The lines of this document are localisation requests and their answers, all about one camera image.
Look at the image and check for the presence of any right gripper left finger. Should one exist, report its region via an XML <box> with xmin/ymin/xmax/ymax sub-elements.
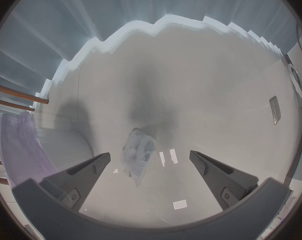
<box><xmin>40</xmin><ymin>152</ymin><xmax>111</xmax><ymax>213</ymax></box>

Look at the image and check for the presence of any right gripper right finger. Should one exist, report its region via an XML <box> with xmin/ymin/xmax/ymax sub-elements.
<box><xmin>189</xmin><ymin>150</ymin><xmax>259</xmax><ymax>211</ymax></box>

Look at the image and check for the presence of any purple plastic bag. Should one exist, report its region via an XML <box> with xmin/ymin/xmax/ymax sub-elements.
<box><xmin>0</xmin><ymin>110</ymin><xmax>59</xmax><ymax>187</ymax></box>

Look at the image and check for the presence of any cream chair with wooden legs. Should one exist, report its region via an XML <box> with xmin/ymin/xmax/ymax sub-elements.
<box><xmin>0</xmin><ymin>81</ymin><xmax>50</xmax><ymax>186</ymax></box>

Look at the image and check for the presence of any pale blue curtain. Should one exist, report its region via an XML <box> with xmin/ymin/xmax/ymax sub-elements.
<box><xmin>0</xmin><ymin>0</ymin><xmax>302</xmax><ymax>106</ymax></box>

